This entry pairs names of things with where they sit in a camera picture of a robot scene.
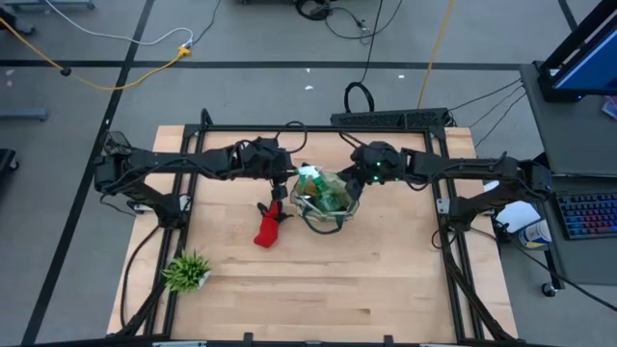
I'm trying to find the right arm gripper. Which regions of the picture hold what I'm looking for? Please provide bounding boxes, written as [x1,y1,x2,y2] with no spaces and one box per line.
[342,140,409,203]

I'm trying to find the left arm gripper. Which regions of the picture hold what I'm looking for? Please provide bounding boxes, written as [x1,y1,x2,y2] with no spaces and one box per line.
[234,137,300,201]

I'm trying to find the green plastic spray bottle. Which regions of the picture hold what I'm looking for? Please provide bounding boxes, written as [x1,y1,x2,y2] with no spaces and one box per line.
[297,165,356,213]

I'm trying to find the cream canvas green-trimmed garden bag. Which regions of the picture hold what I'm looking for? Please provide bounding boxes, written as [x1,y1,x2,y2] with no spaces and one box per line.
[288,166,362,236]

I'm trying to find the red and black garden glove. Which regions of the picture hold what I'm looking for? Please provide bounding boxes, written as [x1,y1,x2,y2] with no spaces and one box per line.
[254,200,294,250]

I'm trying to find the small potted green plant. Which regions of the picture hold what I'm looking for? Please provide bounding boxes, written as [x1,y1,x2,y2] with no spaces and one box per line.
[161,249,213,294]

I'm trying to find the black perforated box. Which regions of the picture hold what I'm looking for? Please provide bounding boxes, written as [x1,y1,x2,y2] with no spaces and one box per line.
[330,107,451,128]

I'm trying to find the white paper sheet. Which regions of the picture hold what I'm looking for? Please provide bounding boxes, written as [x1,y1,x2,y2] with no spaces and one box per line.
[484,180,543,234]

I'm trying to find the white and blue can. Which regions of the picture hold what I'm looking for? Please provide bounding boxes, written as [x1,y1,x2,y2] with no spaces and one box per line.
[518,220,553,251]

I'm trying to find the backlit rainbow keyboard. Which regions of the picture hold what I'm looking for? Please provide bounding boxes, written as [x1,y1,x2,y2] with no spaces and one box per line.
[556,191,617,241]

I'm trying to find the grey keyboard desk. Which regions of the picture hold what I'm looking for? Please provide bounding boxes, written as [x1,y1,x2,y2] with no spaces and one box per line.
[532,173,617,298]

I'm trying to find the large monitor on black stand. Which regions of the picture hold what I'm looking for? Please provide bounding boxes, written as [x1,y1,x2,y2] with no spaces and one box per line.
[536,0,617,103]

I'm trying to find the black floor equipment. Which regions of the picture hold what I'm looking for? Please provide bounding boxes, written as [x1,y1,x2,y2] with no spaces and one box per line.
[0,147,20,175]

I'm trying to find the black chair base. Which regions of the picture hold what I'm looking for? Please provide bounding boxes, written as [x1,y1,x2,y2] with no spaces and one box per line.
[0,5,36,36]

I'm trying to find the black aluminium table frame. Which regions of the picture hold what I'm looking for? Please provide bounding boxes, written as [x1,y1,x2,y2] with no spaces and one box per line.
[106,107,521,347]

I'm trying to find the black looped floor cable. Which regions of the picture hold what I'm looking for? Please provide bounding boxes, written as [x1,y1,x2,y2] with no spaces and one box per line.
[342,0,386,115]

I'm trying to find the long yellow hanging cable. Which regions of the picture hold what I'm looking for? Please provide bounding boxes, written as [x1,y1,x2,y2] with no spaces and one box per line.
[416,0,456,110]

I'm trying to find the thin black cable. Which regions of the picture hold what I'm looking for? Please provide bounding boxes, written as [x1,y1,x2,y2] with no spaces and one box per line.
[469,85,524,129]
[447,78,523,113]
[474,92,527,148]

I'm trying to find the yellow extension cord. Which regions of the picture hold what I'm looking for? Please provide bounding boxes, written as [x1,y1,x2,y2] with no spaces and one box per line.
[0,15,193,93]

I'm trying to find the black cable bundle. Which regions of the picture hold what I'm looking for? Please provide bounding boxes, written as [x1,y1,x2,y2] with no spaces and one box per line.
[294,0,372,42]

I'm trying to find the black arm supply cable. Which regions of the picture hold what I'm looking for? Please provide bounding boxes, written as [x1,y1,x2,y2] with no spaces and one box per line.
[120,224,163,329]

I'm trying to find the white floor cable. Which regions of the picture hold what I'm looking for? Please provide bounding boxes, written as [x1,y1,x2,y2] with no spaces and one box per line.
[42,0,195,48]

